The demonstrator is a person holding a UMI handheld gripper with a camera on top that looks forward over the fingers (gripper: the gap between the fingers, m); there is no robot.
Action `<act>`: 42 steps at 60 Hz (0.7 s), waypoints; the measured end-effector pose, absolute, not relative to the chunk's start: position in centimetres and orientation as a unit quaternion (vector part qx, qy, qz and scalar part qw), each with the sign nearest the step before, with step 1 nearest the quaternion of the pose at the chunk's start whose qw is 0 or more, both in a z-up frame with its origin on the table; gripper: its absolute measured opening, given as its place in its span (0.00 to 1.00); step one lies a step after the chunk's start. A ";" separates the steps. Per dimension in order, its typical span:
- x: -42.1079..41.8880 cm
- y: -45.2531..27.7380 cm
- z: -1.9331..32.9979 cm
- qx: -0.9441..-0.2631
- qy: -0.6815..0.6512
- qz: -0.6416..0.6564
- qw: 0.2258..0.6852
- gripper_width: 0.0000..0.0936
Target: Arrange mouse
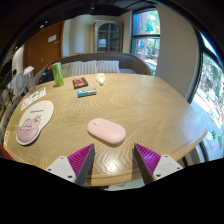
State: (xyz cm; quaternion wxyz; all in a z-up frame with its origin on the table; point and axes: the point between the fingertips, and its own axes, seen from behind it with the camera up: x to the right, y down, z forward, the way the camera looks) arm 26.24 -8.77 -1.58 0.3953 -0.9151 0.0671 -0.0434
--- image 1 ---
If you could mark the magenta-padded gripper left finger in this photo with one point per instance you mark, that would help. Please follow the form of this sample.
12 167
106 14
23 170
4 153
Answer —
74 164

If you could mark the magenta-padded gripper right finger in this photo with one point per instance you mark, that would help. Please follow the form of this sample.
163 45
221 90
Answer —
154 163

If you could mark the pink computer mouse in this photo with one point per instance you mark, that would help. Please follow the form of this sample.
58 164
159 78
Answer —
106 130

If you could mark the white cartoon mouse pad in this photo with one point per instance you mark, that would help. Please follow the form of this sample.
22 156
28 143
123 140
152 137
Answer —
34 121

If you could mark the teal and green pack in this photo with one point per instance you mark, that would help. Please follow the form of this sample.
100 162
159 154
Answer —
86 92

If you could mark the white printed paper sheet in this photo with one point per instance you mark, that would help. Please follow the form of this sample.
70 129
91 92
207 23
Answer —
33 98

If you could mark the black and red box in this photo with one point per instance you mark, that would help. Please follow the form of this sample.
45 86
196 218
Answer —
80 82

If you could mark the small white round object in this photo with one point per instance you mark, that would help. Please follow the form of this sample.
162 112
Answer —
101 78

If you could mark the green drink can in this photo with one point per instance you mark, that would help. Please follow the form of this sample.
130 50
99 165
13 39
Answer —
58 74

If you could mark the clear plastic bottle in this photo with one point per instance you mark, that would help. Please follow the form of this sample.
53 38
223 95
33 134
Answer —
29 80

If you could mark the striped cushion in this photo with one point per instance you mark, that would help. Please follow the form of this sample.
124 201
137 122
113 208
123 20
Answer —
82 68
108 66

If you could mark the curved brown sofa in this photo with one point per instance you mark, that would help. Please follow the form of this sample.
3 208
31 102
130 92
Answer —
131 63

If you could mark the brown wooden door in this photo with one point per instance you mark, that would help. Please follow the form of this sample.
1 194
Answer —
43 48

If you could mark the glass-door cabinet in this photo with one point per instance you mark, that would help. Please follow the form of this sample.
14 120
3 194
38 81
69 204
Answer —
108 36

